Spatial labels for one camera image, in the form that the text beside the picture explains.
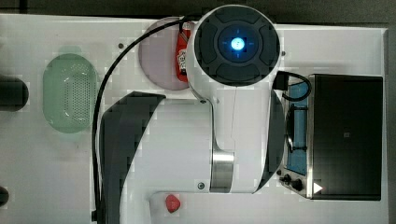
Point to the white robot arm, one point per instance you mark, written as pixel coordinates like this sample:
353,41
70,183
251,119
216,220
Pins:
227,137

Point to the grey round plate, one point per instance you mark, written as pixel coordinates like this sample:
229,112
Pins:
156,55

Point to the red ketchup bottle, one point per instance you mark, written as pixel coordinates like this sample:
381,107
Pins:
183,36

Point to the red strawberry toy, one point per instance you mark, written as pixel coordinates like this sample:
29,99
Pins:
172,203

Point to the black toaster oven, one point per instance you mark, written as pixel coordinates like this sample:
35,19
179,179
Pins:
334,138

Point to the black cylinder cup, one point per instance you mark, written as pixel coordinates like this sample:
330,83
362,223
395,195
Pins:
14,94

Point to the black cylinder at table edge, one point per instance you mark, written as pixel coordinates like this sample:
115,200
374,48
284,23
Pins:
4,196

